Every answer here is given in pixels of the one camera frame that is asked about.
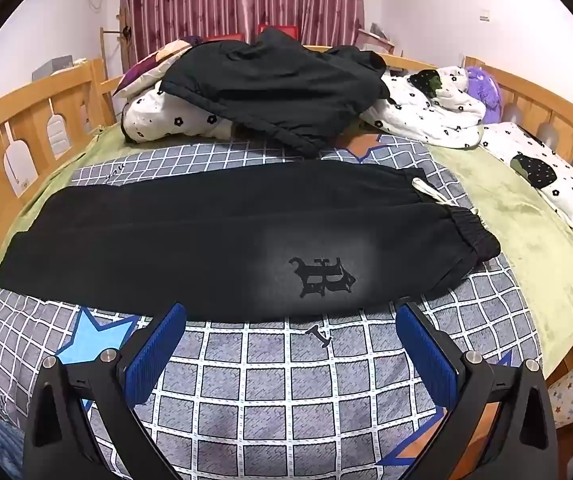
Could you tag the wooden bed frame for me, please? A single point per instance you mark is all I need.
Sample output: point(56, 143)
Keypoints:
point(26, 110)

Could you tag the dark red patterned curtain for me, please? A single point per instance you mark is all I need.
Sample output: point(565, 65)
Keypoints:
point(216, 0)

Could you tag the white floral pillow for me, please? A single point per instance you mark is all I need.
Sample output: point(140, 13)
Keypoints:
point(551, 180)

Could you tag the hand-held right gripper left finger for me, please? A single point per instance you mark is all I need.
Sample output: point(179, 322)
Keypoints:
point(159, 355)

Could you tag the purple plush toy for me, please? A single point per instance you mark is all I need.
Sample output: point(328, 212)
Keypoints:
point(486, 90)

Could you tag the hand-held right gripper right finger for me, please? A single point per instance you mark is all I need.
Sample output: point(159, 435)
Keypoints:
point(426, 355)

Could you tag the red box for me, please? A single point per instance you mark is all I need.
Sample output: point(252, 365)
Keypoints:
point(281, 30)

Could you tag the pink framed board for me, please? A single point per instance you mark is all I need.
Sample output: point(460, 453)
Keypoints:
point(374, 40)

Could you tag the wooden coat rack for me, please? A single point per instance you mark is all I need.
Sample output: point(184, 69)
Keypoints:
point(125, 35)

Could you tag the black pants with printed emblem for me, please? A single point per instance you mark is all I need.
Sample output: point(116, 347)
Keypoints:
point(166, 250)

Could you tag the grey box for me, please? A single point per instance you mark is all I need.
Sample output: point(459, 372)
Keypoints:
point(51, 67)

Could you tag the purple patterned pillow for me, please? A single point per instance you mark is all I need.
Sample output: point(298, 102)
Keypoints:
point(141, 70)

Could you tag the pile of black clothes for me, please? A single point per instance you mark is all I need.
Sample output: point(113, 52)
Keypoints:
point(276, 90)

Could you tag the green blanket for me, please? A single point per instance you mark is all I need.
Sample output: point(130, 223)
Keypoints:
point(516, 220)

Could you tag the grey checked bedsheet with stars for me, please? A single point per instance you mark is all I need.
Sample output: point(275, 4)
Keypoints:
point(266, 390)

